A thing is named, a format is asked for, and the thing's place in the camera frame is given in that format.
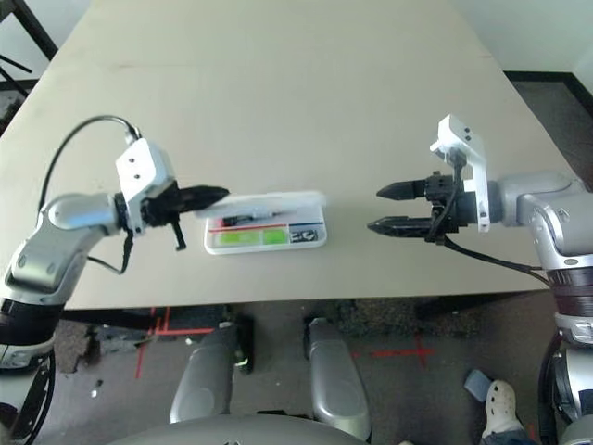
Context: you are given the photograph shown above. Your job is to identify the silver robot left leg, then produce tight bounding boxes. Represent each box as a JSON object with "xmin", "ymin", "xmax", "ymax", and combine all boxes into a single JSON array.
[{"xmin": 170, "ymin": 326, "xmax": 237, "ymax": 424}]

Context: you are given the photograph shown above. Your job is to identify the blue grey foot pedal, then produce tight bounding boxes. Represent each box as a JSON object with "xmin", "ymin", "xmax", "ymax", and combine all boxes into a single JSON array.
[{"xmin": 464, "ymin": 368, "xmax": 492, "ymax": 395}]

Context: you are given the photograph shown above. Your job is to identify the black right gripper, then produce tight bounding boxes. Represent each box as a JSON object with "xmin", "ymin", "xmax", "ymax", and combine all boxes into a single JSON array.
[{"xmin": 366, "ymin": 172, "xmax": 464, "ymax": 245}]

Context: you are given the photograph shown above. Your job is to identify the black marker with red cap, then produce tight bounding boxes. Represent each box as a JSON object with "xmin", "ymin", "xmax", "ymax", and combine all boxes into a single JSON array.
[{"xmin": 221, "ymin": 210, "xmax": 279, "ymax": 226}]

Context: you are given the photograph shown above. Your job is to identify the grey robot torso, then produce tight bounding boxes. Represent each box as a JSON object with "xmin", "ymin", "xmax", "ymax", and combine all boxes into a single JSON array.
[{"xmin": 108, "ymin": 413, "xmax": 372, "ymax": 445}]

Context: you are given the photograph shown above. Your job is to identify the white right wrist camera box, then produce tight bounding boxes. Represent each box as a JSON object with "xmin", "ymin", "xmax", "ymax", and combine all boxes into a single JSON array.
[{"xmin": 429, "ymin": 114, "xmax": 492, "ymax": 233}]

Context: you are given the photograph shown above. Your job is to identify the white perforated shoe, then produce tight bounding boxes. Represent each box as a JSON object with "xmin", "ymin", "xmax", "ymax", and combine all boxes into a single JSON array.
[{"xmin": 481, "ymin": 378, "xmax": 518, "ymax": 439}]

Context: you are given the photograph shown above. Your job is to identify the red floor tape lines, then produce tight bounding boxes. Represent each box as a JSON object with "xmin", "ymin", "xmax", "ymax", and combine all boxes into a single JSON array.
[{"xmin": 136, "ymin": 305, "xmax": 217, "ymax": 377}]

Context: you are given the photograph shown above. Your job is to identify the black metal table frame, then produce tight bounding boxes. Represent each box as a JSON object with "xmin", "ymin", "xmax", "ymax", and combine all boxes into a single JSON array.
[{"xmin": 0, "ymin": 0, "xmax": 59, "ymax": 57}]

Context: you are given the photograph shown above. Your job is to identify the dark speckled floor mat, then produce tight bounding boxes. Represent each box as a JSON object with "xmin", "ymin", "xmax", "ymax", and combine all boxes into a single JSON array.
[
  {"xmin": 340, "ymin": 299, "xmax": 421, "ymax": 344},
  {"xmin": 55, "ymin": 319, "xmax": 92, "ymax": 375}
]

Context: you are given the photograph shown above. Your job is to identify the silver robot right leg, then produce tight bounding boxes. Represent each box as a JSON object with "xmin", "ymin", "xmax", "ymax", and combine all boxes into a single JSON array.
[{"xmin": 309, "ymin": 317, "xmax": 373, "ymax": 439}]

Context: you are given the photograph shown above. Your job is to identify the green white glue stick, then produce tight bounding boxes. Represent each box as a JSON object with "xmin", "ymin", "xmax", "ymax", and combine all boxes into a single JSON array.
[{"xmin": 213, "ymin": 230, "xmax": 287, "ymax": 247}]

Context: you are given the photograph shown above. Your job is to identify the black stand foot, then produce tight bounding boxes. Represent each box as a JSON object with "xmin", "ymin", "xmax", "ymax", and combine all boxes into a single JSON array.
[
  {"xmin": 231, "ymin": 314, "xmax": 256, "ymax": 375},
  {"xmin": 303, "ymin": 317, "xmax": 317, "ymax": 361}
]

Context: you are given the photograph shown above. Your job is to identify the blue jeans trouser leg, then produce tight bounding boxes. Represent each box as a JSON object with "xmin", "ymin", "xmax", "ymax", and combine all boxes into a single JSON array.
[{"xmin": 481, "ymin": 428, "xmax": 538, "ymax": 445}]

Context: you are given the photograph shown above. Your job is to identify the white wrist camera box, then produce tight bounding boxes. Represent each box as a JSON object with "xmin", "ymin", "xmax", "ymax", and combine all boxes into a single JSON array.
[
  {"xmin": 114, "ymin": 137, "xmax": 178, "ymax": 235},
  {"xmin": 429, "ymin": 114, "xmax": 492, "ymax": 233}
]

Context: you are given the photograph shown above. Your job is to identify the silver robot leg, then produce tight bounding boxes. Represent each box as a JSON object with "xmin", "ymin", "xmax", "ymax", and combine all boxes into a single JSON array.
[
  {"xmin": 170, "ymin": 326, "xmax": 237, "ymax": 424},
  {"xmin": 309, "ymin": 317, "xmax": 373, "ymax": 439}
]

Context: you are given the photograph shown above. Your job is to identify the white plastic pencil case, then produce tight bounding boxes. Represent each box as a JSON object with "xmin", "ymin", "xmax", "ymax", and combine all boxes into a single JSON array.
[{"xmin": 192, "ymin": 189, "xmax": 329, "ymax": 256}]

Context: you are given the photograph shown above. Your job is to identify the red floor tape cross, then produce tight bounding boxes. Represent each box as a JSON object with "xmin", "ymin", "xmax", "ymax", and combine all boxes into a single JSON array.
[{"xmin": 370, "ymin": 334, "xmax": 436, "ymax": 367}]

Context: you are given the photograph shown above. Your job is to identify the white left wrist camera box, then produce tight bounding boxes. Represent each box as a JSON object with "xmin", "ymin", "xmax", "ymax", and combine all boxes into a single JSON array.
[{"xmin": 114, "ymin": 137, "xmax": 178, "ymax": 235}]

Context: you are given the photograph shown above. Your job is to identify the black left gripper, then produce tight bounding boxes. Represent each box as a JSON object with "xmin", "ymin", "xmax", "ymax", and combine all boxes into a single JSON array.
[{"xmin": 138, "ymin": 183, "xmax": 231, "ymax": 252}]

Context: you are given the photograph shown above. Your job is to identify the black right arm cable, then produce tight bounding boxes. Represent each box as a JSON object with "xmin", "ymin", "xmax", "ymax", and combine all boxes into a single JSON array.
[{"xmin": 435, "ymin": 157, "xmax": 555, "ymax": 284}]

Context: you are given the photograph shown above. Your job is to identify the black tripod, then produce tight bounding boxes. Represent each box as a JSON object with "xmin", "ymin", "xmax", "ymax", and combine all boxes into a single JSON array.
[{"xmin": 0, "ymin": 53, "xmax": 33, "ymax": 98}]

